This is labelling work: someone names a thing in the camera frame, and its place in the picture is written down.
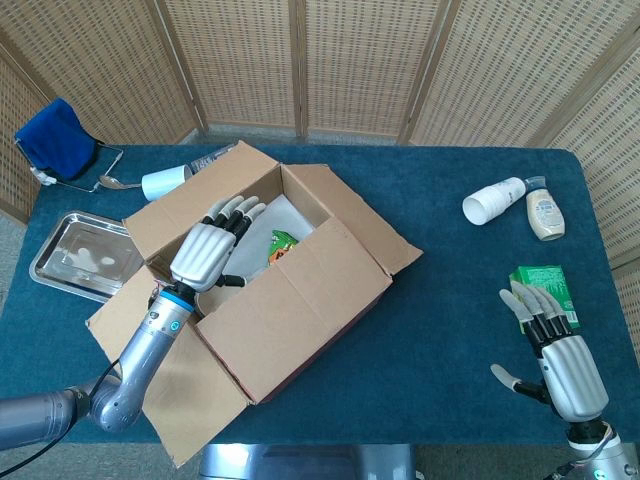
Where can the blue carpet table cover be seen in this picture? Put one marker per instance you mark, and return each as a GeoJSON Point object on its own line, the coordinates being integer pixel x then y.
{"type": "Point", "coordinates": [450, 325]}

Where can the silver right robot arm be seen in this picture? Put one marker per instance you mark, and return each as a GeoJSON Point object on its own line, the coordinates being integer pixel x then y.
{"type": "Point", "coordinates": [605, 455]}

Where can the stainless steel tray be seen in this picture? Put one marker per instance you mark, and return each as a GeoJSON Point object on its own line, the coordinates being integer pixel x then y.
{"type": "Point", "coordinates": [85, 255]}

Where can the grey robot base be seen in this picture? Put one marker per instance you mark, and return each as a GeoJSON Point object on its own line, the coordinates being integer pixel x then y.
{"type": "Point", "coordinates": [300, 462]}

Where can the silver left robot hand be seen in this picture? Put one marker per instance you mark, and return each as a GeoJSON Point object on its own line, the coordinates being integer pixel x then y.
{"type": "Point", "coordinates": [202, 252]}

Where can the green carton box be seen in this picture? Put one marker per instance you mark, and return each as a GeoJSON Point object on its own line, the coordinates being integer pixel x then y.
{"type": "Point", "coordinates": [542, 277]}

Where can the woven bamboo folding screen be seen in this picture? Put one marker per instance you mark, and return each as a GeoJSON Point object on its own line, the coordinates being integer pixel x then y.
{"type": "Point", "coordinates": [240, 60]}

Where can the green orange snack bag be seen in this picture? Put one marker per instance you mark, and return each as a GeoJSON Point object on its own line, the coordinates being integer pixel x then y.
{"type": "Point", "coordinates": [282, 247]}

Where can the blue towel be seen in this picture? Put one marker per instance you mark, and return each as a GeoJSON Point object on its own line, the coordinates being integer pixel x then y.
{"type": "Point", "coordinates": [55, 137]}

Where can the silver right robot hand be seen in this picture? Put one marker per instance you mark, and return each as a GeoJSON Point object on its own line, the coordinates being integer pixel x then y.
{"type": "Point", "coordinates": [572, 375]}

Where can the cream squeeze sauce bottle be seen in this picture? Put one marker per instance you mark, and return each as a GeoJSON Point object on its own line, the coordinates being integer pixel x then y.
{"type": "Point", "coordinates": [545, 212]}

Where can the stack of white paper cups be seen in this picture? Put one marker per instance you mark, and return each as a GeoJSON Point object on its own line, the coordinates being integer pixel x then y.
{"type": "Point", "coordinates": [492, 200]}

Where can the pale plastic mug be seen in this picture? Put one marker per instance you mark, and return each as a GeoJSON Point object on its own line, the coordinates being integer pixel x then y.
{"type": "Point", "coordinates": [162, 184]}

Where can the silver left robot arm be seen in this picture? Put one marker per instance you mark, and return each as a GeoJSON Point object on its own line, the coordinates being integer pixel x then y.
{"type": "Point", "coordinates": [140, 360]}

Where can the metal spoon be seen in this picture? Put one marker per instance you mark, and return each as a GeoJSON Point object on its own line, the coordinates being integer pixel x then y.
{"type": "Point", "coordinates": [109, 181]}

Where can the white foam liner sheet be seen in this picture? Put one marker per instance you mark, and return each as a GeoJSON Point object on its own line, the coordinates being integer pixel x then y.
{"type": "Point", "coordinates": [260, 235]}

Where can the red cardboard shipping box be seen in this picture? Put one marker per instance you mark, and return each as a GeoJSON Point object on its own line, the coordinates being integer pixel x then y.
{"type": "Point", "coordinates": [290, 310]}

